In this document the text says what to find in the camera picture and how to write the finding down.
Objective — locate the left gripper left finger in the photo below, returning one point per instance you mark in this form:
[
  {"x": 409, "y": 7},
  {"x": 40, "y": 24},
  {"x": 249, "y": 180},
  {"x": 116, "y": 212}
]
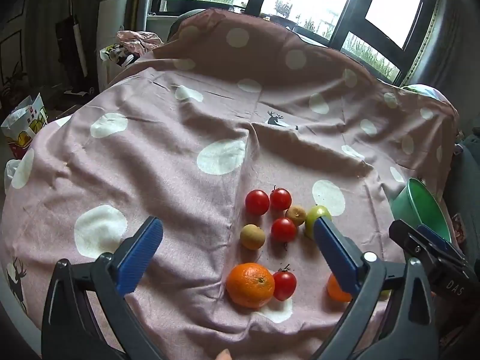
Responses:
[{"x": 69, "y": 329}]

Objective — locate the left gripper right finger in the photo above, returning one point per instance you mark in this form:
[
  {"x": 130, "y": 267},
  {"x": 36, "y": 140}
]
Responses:
[{"x": 407, "y": 330}]

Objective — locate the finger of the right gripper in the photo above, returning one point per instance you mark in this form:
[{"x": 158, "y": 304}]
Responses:
[
  {"x": 436, "y": 240},
  {"x": 446, "y": 273}
]

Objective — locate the green plastic bowl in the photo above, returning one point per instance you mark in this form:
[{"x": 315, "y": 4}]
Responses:
[{"x": 415, "y": 205}]

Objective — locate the green apple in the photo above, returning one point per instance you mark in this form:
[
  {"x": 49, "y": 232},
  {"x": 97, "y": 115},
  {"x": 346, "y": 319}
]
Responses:
[{"x": 315, "y": 213}]

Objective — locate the brown longan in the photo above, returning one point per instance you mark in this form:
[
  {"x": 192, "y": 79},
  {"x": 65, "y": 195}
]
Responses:
[
  {"x": 252, "y": 237},
  {"x": 296, "y": 214}
]

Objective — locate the cherry tomato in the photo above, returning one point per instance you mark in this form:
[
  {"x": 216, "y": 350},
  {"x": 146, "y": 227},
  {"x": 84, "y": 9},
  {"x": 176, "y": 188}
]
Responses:
[
  {"x": 257, "y": 202},
  {"x": 280, "y": 199},
  {"x": 283, "y": 230},
  {"x": 285, "y": 283}
]

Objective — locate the large orange mandarin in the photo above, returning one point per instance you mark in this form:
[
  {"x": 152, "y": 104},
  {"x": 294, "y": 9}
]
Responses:
[{"x": 250, "y": 285}]

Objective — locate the person's hand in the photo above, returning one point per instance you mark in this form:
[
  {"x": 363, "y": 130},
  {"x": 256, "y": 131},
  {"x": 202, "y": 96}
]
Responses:
[{"x": 224, "y": 355}]

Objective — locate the pink polka dot cloth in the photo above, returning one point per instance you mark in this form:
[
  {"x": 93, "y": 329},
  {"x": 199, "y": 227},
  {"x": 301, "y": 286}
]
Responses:
[{"x": 230, "y": 104}]

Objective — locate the printed paper bag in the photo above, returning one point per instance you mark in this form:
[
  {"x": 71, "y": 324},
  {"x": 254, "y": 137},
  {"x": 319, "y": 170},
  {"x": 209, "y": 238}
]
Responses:
[{"x": 23, "y": 124}]

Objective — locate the pink crumpled clothes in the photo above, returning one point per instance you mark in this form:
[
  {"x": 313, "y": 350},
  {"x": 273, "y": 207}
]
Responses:
[{"x": 140, "y": 42}]

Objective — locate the black window frame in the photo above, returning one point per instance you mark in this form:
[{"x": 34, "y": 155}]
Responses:
[{"x": 385, "y": 36}]

